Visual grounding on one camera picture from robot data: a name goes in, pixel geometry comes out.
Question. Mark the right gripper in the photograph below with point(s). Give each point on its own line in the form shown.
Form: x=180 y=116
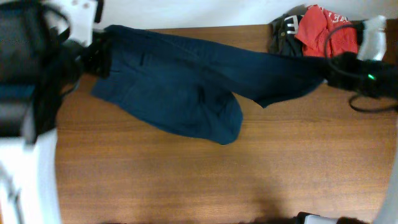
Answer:
x=344 y=81

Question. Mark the red t-shirt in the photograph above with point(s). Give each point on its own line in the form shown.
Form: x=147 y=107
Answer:
x=314 y=28

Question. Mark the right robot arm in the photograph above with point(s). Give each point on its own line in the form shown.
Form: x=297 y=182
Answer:
x=387 y=213

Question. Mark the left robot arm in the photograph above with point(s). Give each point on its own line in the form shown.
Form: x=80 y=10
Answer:
x=46 y=46

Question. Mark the navy blue shorts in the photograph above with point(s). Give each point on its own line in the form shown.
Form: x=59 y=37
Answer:
x=189 y=87

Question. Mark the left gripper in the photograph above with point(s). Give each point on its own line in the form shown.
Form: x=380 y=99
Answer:
x=102 y=46

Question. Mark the black garment with white print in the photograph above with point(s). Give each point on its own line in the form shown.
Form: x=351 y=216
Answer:
x=283 y=42

